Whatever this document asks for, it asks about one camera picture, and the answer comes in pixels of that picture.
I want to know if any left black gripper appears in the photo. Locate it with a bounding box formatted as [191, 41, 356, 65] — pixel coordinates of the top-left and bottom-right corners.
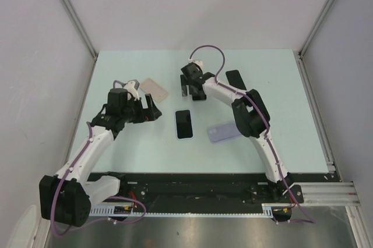
[121, 94, 161, 123]

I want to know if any black phone blue edge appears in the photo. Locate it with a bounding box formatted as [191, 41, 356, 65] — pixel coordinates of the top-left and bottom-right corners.
[175, 109, 193, 140]

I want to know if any light blue phone case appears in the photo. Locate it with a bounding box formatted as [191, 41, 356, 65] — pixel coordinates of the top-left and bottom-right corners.
[174, 109, 194, 142]

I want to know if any purple phone case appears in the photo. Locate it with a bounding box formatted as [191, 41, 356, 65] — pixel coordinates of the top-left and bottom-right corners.
[207, 122, 242, 144]

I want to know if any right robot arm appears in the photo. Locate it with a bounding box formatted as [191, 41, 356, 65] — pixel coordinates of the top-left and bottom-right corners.
[180, 61, 294, 202]

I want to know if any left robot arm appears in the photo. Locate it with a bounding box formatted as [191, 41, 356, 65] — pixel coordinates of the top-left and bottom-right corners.
[39, 88, 162, 227]

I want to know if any black phone middle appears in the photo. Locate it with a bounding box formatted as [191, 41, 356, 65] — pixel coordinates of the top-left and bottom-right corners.
[192, 92, 207, 101]

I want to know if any beige phone case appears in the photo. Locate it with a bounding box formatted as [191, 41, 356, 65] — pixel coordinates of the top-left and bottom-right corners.
[140, 78, 168, 102]

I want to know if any black phone right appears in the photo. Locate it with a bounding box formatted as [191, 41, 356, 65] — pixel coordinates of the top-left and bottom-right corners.
[226, 69, 247, 91]

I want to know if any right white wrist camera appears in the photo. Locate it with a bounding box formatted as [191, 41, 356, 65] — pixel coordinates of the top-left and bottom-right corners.
[188, 59, 203, 70]

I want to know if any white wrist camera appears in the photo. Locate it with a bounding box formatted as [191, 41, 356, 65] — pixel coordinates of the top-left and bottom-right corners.
[188, 59, 203, 70]
[124, 79, 140, 100]

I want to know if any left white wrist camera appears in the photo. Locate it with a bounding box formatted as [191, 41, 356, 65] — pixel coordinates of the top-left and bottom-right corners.
[124, 79, 140, 100]

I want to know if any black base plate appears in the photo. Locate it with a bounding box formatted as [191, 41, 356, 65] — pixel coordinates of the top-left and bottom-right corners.
[87, 171, 340, 214]

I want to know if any left aluminium frame post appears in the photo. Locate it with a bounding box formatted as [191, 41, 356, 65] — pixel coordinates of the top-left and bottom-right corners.
[60, 0, 98, 61]

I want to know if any aluminium frame post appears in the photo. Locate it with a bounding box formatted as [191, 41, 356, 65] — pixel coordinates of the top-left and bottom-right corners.
[60, 0, 98, 61]
[298, 0, 336, 58]

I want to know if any white slotted cable duct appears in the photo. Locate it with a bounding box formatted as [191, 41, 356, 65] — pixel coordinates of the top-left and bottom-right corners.
[87, 203, 276, 217]

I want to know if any aluminium front rail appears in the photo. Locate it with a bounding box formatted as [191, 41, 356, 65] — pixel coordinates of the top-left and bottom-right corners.
[299, 182, 360, 207]

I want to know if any right aluminium frame post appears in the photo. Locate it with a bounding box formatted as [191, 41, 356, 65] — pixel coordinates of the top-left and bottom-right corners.
[298, 0, 336, 58]

